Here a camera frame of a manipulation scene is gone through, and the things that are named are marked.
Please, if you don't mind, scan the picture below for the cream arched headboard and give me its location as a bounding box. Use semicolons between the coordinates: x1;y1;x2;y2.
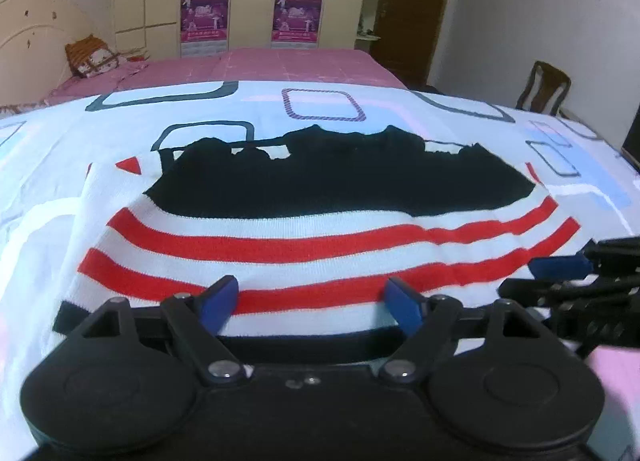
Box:
0;0;101;107

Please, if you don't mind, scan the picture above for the striped knit sweater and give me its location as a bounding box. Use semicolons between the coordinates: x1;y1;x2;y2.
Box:
52;125;583;367

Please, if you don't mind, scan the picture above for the brown wooden door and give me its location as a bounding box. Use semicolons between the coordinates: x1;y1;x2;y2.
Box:
375;0;458;87

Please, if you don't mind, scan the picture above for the patterned pillow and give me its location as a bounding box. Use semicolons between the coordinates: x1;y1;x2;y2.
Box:
0;100;50;115

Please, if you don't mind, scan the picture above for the wooden chair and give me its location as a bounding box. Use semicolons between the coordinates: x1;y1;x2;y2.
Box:
516;61;572;116

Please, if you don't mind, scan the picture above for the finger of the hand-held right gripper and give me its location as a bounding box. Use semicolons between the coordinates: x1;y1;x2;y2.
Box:
499;271;640;312
529;237;640;282

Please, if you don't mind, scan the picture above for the pink bed sheet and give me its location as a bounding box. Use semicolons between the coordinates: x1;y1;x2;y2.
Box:
45;48;406;104

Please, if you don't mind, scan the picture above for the orange plush cushion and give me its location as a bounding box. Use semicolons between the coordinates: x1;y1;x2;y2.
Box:
65;34;123;78

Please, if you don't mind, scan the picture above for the purple wall poster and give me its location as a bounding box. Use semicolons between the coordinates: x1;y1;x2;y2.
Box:
180;0;231;57
271;0;322;49

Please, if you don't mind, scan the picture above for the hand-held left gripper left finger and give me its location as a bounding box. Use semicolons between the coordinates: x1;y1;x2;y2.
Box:
72;275;247;386

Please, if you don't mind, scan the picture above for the patterned bed sheet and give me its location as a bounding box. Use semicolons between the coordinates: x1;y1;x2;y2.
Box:
0;78;640;442

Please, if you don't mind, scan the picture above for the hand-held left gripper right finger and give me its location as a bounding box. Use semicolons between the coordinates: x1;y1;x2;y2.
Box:
380;277;548;384

